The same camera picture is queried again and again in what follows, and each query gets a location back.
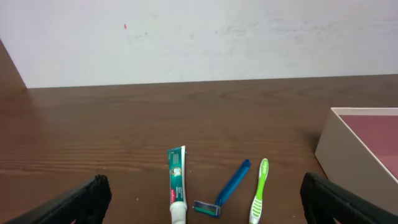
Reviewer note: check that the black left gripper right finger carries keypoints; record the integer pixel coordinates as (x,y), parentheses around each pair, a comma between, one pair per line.
(327,203)

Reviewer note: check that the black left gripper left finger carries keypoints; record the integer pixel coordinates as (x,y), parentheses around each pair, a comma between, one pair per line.
(87,203)

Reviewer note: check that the green white toothbrush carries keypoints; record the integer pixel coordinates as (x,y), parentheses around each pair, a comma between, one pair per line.
(257,203)

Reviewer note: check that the green toothpaste tube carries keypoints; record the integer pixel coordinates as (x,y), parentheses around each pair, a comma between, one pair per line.
(178,201)

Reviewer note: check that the blue disposable razor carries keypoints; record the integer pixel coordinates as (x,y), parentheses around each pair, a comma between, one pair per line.
(214,210)

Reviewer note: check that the white box with red bottom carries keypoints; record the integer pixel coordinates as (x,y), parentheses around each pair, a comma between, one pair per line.
(357,150)

